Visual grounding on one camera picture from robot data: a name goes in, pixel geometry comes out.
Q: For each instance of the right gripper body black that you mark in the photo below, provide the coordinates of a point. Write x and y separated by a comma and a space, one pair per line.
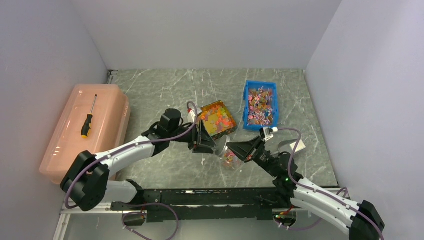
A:
263, 159

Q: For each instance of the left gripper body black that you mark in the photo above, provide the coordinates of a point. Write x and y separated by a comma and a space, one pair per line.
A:
192, 138

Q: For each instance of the clear plastic cup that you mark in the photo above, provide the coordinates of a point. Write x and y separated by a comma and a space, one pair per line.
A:
230, 161

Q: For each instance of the metal scoop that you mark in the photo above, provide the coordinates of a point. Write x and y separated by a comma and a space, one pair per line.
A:
289, 145

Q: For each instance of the clear round lid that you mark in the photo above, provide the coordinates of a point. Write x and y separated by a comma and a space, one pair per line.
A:
221, 145

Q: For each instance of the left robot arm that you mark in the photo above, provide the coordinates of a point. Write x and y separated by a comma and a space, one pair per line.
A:
86, 184

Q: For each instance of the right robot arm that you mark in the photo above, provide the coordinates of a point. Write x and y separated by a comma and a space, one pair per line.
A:
360, 221

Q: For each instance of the candy tin with gummies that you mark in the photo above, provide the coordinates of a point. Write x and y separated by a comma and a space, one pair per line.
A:
217, 120

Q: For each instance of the blue bin of lollipops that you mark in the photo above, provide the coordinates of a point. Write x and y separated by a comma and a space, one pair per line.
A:
261, 105

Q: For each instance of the pink plastic storage box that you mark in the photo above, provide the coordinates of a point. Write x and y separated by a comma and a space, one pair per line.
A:
109, 125

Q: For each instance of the yellow black screwdriver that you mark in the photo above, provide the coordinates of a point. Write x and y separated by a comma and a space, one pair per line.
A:
86, 128

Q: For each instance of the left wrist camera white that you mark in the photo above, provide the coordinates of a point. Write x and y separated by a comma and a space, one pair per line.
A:
193, 116

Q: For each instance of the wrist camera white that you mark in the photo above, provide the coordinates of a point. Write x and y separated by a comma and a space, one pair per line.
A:
193, 116
267, 133

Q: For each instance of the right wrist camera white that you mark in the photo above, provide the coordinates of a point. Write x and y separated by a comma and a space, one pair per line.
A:
267, 133

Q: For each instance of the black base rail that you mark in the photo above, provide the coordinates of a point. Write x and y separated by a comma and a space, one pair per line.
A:
158, 205

